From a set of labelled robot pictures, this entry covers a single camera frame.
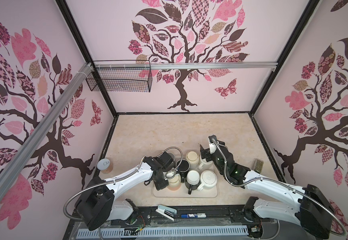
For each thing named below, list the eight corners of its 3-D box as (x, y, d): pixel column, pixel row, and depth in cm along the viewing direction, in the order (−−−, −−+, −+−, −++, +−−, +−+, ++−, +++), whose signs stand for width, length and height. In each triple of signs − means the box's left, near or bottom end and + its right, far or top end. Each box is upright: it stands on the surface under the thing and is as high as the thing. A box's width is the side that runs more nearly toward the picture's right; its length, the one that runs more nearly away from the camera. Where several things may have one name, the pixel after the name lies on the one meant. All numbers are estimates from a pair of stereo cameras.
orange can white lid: (98, 174, 90) (94, 170, 85) (102, 162, 95) (98, 158, 90) (111, 174, 90) (107, 170, 85) (114, 162, 95) (111, 158, 90)
